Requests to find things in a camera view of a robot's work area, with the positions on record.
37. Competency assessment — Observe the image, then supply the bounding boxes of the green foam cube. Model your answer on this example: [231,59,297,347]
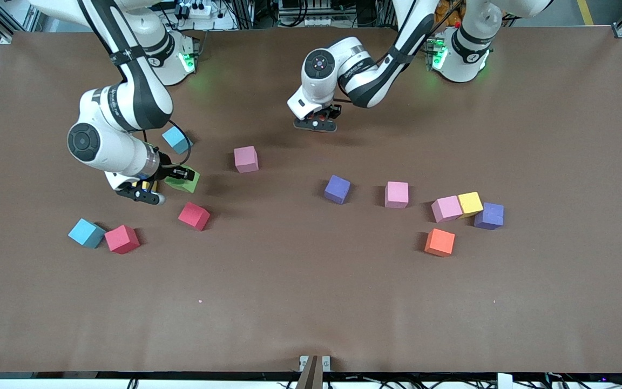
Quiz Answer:
[164,165,201,194]

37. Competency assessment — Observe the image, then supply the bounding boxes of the red foam cube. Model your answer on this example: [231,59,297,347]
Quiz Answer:
[104,224,141,255]
[178,202,211,232]

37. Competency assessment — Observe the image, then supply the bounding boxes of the pink foam cube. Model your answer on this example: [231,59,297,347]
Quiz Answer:
[431,195,464,224]
[234,145,260,173]
[384,181,410,210]

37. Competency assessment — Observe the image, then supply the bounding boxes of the purple foam cube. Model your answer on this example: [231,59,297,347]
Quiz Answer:
[324,174,352,205]
[474,202,505,231]

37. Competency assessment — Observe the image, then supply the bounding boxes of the blue foam cube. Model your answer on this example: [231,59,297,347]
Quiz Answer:
[161,125,194,156]
[67,218,106,250]

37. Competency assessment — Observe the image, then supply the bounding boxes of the bag of orange snacks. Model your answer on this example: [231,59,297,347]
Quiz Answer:
[436,0,464,29]

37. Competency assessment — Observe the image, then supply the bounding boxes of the white power strip black plugs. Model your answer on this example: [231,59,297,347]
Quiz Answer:
[173,2,236,30]

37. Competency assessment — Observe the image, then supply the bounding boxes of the brown table cover sheet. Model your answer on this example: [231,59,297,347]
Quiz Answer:
[0,27,622,374]

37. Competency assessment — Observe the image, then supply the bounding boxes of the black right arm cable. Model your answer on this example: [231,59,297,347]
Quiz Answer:
[168,120,193,169]

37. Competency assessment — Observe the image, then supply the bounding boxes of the grey metal bracket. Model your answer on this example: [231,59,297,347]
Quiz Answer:
[299,354,332,389]

